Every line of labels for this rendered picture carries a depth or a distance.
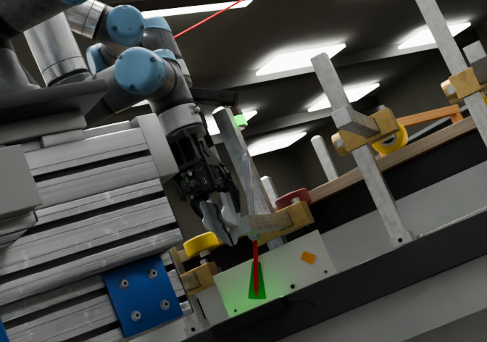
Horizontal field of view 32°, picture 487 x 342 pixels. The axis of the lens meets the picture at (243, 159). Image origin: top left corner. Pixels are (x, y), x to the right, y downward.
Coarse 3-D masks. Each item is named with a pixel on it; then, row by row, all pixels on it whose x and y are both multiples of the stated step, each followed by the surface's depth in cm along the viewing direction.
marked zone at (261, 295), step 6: (252, 264) 181; (258, 264) 181; (252, 270) 181; (258, 270) 181; (252, 276) 181; (252, 282) 181; (252, 288) 181; (264, 288) 180; (252, 294) 181; (258, 294) 181; (264, 294) 180
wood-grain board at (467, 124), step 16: (448, 128) 186; (464, 128) 185; (416, 144) 188; (432, 144) 187; (384, 160) 190; (400, 160) 189; (352, 176) 193; (320, 192) 195; (336, 192) 196; (192, 256) 205
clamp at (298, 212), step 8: (288, 208) 179; (296, 208) 178; (304, 208) 179; (296, 216) 178; (304, 216) 178; (296, 224) 178; (304, 224) 178; (272, 232) 180; (280, 232) 179; (288, 232) 180; (264, 240) 181
